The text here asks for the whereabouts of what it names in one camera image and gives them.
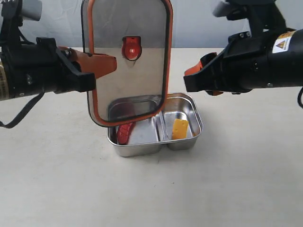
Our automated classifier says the stainless steel lunch box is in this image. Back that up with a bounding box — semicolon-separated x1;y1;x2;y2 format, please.
107;93;203;157

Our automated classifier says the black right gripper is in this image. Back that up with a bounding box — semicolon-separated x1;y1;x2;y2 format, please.
183;30;303;96

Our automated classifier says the blue-grey backdrop cloth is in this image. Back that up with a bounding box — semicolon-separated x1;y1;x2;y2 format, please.
14;0;303;49

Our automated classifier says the red toy sausage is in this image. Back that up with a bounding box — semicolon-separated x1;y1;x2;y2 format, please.
116;122;135;145

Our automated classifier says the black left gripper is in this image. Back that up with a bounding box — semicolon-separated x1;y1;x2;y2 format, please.
0;37;117;101

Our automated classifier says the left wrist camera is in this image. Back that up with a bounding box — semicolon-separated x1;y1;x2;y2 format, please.
0;0;42;47

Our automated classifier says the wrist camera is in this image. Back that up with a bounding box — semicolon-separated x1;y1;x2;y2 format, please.
0;0;42;47
213;0;286;34

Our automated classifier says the dark transparent box lid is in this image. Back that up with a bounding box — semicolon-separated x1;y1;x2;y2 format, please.
80;0;173;127

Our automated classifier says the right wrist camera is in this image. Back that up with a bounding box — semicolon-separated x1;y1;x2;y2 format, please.
213;0;286;34

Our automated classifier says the yellow toy cheese block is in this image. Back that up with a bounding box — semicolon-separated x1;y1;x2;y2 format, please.
172;119;189;140

